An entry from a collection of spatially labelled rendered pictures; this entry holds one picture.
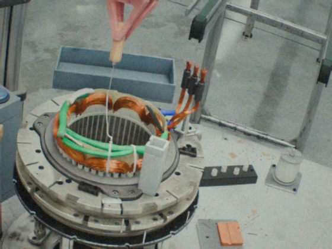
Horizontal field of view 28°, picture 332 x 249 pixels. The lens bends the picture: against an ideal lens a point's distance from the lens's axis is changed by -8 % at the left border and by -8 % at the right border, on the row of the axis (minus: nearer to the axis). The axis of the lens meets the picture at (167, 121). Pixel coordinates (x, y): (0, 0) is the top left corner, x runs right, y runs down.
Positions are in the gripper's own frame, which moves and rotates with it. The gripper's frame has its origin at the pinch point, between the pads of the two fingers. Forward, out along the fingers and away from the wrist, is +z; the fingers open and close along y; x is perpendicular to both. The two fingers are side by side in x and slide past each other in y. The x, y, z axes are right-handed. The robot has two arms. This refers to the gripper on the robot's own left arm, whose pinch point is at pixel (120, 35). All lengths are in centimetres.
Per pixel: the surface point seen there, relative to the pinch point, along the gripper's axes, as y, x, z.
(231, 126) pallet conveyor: 197, 18, 43
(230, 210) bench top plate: 54, -15, 36
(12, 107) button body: 19.3, 26.3, 21.4
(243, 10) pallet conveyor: 175, 22, -7
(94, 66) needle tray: 41.1, 20.0, 12.3
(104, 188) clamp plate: -0.7, -4.2, 22.8
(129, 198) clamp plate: 0.2, -8.2, 23.0
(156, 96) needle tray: 37.6, 3.8, 13.6
